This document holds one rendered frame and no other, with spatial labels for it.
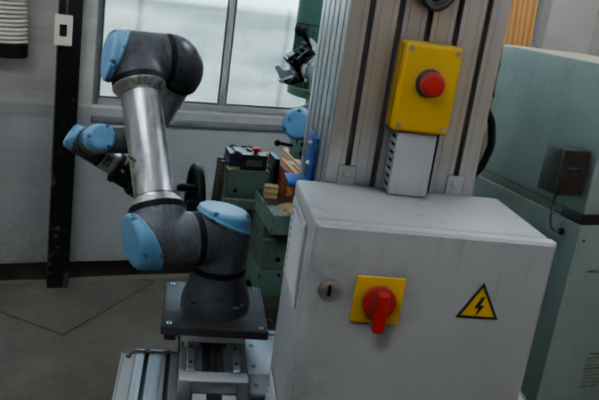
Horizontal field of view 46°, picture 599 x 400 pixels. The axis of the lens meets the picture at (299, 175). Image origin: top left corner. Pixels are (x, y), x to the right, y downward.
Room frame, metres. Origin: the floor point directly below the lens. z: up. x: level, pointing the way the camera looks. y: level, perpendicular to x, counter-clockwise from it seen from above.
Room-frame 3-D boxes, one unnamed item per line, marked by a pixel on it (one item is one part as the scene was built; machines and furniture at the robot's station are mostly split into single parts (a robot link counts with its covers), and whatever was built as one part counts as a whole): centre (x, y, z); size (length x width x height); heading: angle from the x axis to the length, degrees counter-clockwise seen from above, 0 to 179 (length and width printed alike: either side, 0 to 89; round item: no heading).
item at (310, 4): (2.17, -0.01, 1.35); 0.18 x 0.18 x 0.31
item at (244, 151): (2.12, 0.18, 0.99); 0.13 x 0.11 x 0.06; 18
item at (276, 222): (2.15, 0.09, 0.87); 0.61 x 0.30 x 0.06; 18
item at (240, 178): (2.12, 0.18, 0.92); 0.15 x 0.13 x 0.09; 18
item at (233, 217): (1.41, 0.15, 0.98); 0.13 x 0.12 x 0.14; 122
